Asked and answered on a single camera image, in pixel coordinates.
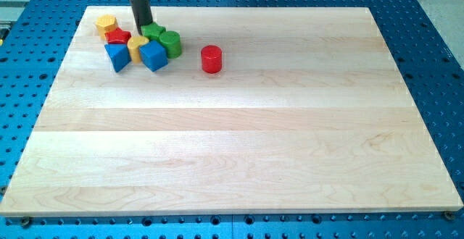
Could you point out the blue cube block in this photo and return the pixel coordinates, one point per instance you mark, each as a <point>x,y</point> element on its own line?
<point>153,55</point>

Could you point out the green cylinder block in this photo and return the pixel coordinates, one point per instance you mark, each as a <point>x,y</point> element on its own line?
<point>171,41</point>

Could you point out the blue triangle block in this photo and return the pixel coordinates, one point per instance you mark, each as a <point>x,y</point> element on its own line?
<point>119,55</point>

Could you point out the red cylinder block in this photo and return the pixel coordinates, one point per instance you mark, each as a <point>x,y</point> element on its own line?
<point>211,58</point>

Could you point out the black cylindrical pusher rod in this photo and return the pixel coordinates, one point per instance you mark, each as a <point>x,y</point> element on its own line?
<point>142,13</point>

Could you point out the yellow cylinder block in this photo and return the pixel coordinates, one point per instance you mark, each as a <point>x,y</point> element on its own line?
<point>134,44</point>

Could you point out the red star block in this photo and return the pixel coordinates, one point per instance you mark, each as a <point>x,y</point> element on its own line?
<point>117,36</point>

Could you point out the light wooden board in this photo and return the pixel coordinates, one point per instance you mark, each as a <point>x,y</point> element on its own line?
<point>308,114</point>

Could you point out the blue perforated metal table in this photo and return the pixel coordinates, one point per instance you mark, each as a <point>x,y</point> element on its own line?
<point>425,37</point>

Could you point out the yellow hexagon block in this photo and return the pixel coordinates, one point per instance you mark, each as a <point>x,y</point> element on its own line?
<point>106,24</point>

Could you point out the green star block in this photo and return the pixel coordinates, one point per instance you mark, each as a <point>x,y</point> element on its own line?
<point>152,31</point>

